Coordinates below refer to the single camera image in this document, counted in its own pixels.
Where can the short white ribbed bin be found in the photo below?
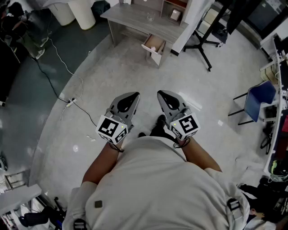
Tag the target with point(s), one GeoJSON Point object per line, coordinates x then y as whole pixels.
{"type": "Point", "coordinates": [61, 13]}

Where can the large black screen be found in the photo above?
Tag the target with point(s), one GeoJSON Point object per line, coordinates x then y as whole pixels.
{"type": "Point", "coordinates": [265, 13]}

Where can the grey shelf unit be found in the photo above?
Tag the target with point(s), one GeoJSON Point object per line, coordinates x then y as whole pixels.
{"type": "Point", "coordinates": [157, 5]}

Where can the person's black right shoe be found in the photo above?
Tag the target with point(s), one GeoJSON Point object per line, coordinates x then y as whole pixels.
{"type": "Point", "coordinates": [161, 121]}

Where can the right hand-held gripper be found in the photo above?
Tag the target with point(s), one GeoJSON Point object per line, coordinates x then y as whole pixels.
{"type": "Point", "coordinates": [185, 126]}

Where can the person's white shirt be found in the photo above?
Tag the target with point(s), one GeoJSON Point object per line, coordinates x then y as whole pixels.
{"type": "Point", "coordinates": [157, 179]}

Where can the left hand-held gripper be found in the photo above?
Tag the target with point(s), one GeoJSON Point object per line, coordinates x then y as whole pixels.
{"type": "Point", "coordinates": [111, 129]}

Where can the clear drinking glass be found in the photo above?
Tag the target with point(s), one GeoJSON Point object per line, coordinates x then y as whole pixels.
{"type": "Point", "coordinates": [151, 17]}

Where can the black bag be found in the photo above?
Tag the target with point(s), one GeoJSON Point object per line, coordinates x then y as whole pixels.
{"type": "Point", "coordinates": [101, 9]}

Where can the black harness buckle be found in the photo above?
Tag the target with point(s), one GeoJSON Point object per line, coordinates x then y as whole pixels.
{"type": "Point", "coordinates": [80, 224]}
{"type": "Point", "coordinates": [233, 204]}

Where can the person's black trousers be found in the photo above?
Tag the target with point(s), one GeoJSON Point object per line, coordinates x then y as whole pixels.
{"type": "Point", "coordinates": [160, 133]}

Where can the small grey shirt patch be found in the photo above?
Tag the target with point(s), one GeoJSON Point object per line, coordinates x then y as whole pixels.
{"type": "Point", "coordinates": [98, 204]}

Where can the grey wooden desk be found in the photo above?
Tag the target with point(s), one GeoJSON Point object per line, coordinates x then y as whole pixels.
{"type": "Point", "coordinates": [135, 20]}

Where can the person's black left shoe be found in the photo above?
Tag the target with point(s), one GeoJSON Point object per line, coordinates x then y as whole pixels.
{"type": "Point", "coordinates": [142, 135]}

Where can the white power strip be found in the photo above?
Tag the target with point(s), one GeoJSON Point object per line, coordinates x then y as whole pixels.
{"type": "Point", "coordinates": [70, 103]}

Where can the blue chair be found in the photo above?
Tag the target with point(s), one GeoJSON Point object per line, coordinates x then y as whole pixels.
{"type": "Point", "coordinates": [258, 98]}

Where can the person's right forearm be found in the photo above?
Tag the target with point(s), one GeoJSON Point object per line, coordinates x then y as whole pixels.
{"type": "Point", "coordinates": [198, 155]}

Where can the person's left forearm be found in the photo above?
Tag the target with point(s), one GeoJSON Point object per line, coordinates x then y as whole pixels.
{"type": "Point", "coordinates": [101, 161]}

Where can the black wheeled screen stand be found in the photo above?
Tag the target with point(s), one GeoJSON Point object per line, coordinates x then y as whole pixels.
{"type": "Point", "coordinates": [201, 46]}

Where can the person's black shoe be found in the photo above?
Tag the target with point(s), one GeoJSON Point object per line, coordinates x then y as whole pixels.
{"type": "Point", "coordinates": [142, 135]}
{"type": "Point", "coordinates": [161, 121]}

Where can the dark picture frame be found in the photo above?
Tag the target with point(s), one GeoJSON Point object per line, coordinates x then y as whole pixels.
{"type": "Point", "coordinates": [175, 14]}

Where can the long white desk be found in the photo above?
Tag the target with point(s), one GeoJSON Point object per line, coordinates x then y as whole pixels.
{"type": "Point", "coordinates": [279, 94]}

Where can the tall white ribbed bin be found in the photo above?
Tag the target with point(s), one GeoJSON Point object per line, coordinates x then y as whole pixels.
{"type": "Point", "coordinates": [83, 15]}

